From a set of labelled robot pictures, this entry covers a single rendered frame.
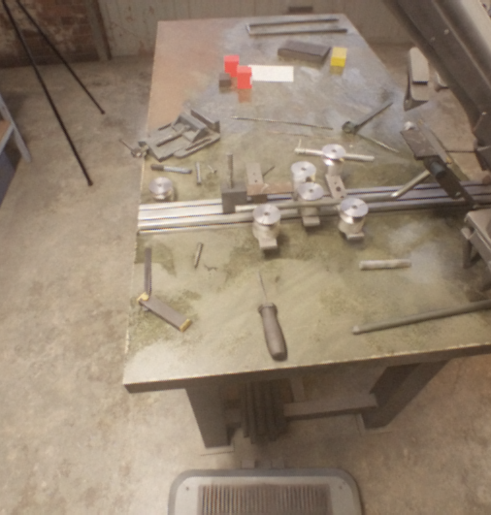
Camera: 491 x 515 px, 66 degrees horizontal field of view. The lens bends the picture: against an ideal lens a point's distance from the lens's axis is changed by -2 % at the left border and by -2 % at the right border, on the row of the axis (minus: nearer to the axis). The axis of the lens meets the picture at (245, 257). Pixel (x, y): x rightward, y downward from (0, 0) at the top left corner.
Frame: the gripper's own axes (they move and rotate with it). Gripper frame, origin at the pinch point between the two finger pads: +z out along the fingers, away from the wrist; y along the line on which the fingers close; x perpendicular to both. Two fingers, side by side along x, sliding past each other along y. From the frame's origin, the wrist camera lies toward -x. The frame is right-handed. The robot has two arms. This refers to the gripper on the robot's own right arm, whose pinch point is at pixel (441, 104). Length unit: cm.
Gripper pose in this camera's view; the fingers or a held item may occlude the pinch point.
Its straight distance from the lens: 63.3
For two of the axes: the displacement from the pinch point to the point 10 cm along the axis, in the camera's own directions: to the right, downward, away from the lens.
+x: 0.0, 9.9, -1.6
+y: -10.0, 0.0, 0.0
